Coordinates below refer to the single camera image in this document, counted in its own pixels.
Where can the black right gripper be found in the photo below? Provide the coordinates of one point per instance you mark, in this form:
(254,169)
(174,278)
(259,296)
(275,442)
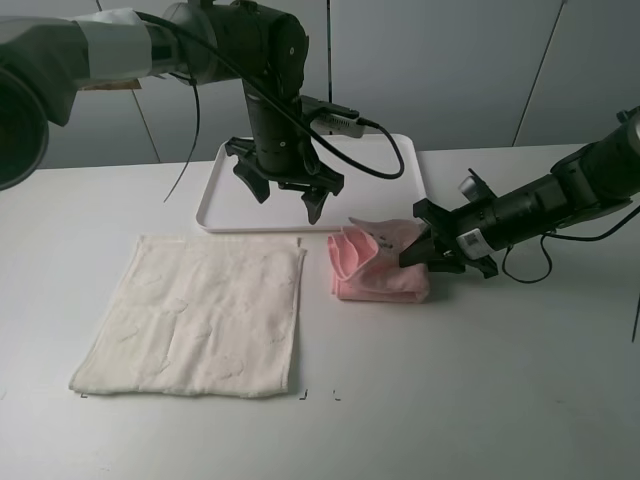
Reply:
(441,244)

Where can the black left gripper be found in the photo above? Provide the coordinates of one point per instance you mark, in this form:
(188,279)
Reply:
(281,152)

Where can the pink towel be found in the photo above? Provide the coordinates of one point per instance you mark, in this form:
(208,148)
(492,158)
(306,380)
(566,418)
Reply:
(364,257)

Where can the white towel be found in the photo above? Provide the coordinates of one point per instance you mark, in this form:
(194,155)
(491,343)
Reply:
(202,315)

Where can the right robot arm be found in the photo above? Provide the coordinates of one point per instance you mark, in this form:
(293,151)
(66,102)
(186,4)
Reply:
(598,179)

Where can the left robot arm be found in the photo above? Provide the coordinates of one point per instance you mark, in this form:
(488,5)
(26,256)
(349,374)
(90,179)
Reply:
(45,62)

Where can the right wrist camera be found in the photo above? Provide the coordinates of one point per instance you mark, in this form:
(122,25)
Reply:
(475,189)

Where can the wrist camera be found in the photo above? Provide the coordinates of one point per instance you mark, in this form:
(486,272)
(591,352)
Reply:
(330,119)
(475,189)

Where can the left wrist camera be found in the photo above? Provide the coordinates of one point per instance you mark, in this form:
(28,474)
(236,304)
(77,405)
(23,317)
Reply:
(330,119)

